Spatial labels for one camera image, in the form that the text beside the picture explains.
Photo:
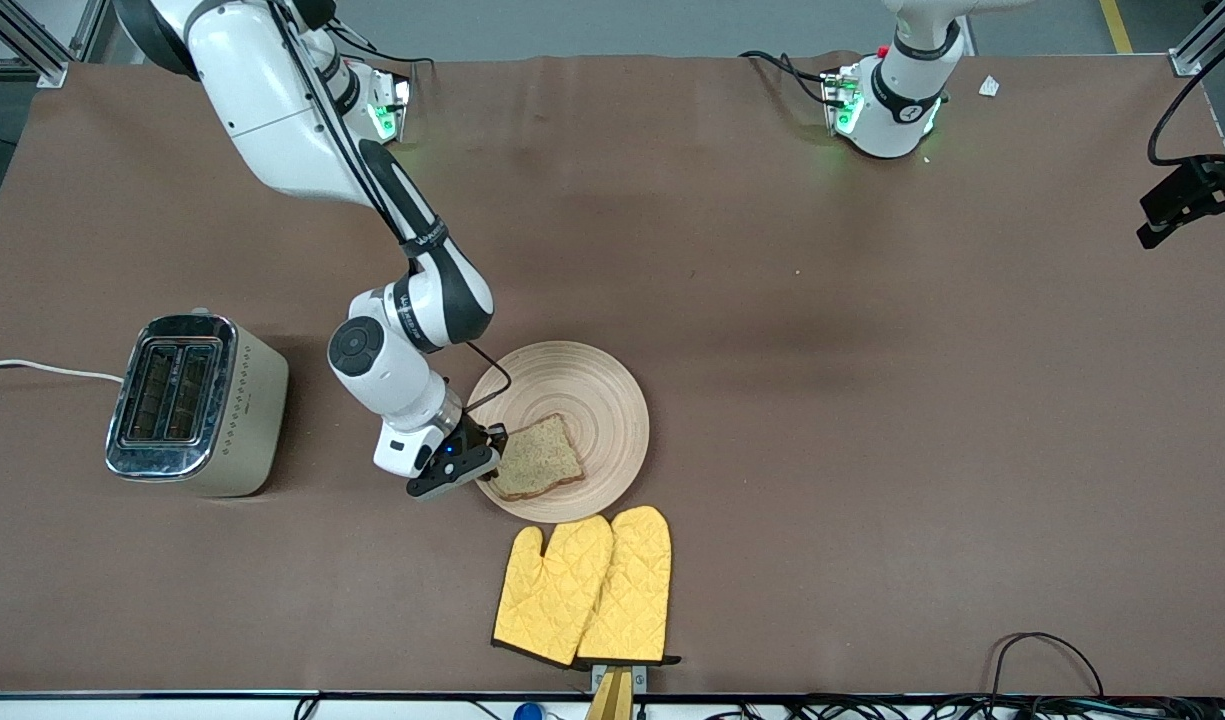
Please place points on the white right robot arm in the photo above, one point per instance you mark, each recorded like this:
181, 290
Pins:
272, 100

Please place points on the chrome and beige toaster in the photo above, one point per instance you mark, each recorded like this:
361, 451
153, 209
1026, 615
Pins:
252, 420

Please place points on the blue round cap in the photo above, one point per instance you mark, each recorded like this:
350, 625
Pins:
528, 712

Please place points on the small white paper scrap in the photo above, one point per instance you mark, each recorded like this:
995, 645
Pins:
989, 86

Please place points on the white table edge rail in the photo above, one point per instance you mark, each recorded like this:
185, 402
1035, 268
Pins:
122, 710

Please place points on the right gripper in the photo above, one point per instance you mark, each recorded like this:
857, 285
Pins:
473, 432

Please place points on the yellow quilted oven mitt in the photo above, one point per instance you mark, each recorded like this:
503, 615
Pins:
552, 590
632, 580

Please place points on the brown bread slice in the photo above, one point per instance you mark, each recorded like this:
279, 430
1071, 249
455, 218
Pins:
537, 460

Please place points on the brown table cover sheet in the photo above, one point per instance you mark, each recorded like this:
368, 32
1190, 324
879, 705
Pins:
872, 400

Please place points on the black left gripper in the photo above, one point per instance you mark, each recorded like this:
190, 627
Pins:
1175, 196

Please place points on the round wooden plate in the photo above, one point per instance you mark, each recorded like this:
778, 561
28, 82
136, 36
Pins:
592, 400

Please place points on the metal clamp bracket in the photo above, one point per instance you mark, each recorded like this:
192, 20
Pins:
640, 678

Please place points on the aluminium frame profile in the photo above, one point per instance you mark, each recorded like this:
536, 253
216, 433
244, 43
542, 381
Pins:
47, 72
1187, 60

